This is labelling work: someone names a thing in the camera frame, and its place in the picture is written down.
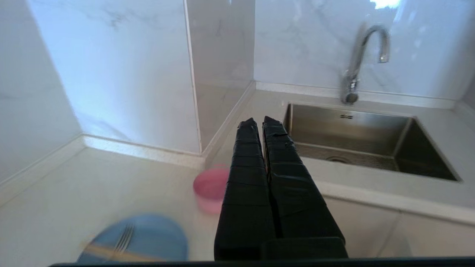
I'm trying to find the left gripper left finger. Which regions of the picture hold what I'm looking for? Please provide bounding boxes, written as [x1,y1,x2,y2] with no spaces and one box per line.
[214,118,277,261]

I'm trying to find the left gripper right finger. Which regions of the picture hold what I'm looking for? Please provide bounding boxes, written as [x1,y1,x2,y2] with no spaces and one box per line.
[262,116,348,259]

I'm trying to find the pink plastic cup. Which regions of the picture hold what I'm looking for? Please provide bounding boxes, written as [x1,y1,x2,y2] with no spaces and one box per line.
[193,165,230,215]

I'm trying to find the stainless steel sink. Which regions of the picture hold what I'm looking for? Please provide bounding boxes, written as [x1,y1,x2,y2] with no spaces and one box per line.
[283,103,462,182]

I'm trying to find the blue plate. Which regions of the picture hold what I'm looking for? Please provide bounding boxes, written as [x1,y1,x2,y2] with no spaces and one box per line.
[77,214,189,263]

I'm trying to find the silver fork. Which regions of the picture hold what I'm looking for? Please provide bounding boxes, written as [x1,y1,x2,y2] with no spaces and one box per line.
[113,225,134,253]

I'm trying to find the chrome faucet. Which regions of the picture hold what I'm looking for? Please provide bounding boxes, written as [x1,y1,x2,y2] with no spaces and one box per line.
[341,24,391,105]

